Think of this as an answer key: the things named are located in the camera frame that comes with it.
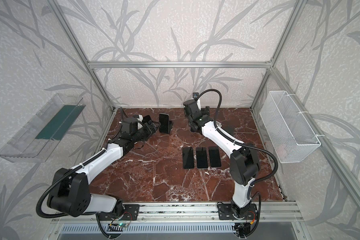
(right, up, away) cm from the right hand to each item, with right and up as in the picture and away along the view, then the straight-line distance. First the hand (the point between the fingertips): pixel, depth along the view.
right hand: (197, 103), depth 88 cm
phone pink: (+11, -33, +7) cm, 35 cm away
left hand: (-22, -11, -3) cm, 25 cm away
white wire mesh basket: (+38, -16, -25) cm, 48 cm away
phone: (+3, -33, +4) cm, 33 cm away
